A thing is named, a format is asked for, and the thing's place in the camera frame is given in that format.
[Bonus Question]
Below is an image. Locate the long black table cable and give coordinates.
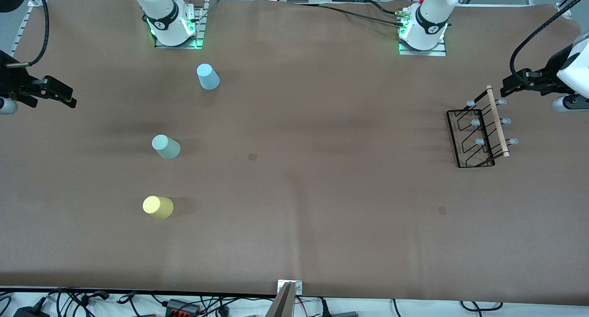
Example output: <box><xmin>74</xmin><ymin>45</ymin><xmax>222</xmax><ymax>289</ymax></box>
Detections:
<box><xmin>294</xmin><ymin>2</ymin><xmax>408</xmax><ymax>29</ymax></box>

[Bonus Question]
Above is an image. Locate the black power adapter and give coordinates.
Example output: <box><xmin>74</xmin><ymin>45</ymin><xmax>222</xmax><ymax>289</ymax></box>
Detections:
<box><xmin>13</xmin><ymin>305</ymin><xmax>50</xmax><ymax>317</ymax></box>

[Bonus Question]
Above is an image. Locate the yellow plastic cup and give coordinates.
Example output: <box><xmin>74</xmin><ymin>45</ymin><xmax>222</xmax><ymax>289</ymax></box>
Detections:
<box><xmin>143</xmin><ymin>196</ymin><xmax>174</xmax><ymax>219</ymax></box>

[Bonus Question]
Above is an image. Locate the aluminium arm base plate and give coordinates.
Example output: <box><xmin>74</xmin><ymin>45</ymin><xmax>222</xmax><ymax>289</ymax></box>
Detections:
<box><xmin>153</xmin><ymin>0</ymin><xmax>206</xmax><ymax>50</ymax></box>
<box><xmin>398</xmin><ymin>39</ymin><xmax>447</xmax><ymax>57</ymax></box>

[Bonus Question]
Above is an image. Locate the black and orange connector box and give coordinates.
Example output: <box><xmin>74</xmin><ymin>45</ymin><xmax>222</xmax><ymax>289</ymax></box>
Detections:
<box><xmin>166</xmin><ymin>299</ymin><xmax>201</xmax><ymax>316</ymax></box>

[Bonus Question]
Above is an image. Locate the small aluminium edge bracket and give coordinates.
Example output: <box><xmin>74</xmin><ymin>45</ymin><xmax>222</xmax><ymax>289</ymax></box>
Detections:
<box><xmin>277</xmin><ymin>280</ymin><xmax>303</xmax><ymax>295</ymax></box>

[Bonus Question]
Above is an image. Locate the light blue plastic cup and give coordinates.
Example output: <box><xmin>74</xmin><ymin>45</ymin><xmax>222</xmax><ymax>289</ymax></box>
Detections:
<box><xmin>196</xmin><ymin>63</ymin><xmax>220</xmax><ymax>91</ymax></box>

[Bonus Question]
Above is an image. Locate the black wire cup holder rack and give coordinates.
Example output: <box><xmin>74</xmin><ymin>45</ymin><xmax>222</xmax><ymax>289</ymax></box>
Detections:
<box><xmin>446</xmin><ymin>85</ymin><xmax>519</xmax><ymax>169</ymax></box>

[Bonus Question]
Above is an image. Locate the perforated aluminium rail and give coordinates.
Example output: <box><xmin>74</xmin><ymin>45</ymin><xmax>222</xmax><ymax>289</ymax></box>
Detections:
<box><xmin>8</xmin><ymin>4</ymin><xmax>36</xmax><ymax>58</ymax></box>

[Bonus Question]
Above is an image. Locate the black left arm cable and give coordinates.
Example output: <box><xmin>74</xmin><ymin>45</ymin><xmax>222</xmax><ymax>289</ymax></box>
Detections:
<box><xmin>510</xmin><ymin>0</ymin><xmax>589</xmax><ymax>78</ymax></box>

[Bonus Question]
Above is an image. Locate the mint green plastic cup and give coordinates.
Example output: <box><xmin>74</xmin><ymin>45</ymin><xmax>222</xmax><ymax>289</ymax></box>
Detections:
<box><xmin>152</xmin><ymin>134</ymin><xmax>181</xmax><ymax>160</ymax></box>

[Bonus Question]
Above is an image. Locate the grey camera support beam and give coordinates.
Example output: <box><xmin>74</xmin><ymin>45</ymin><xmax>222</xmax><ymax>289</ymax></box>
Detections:
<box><xmin>265</xmin><ymin>282</ymin><xmax>296</xmax><ymax>317</ymax></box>

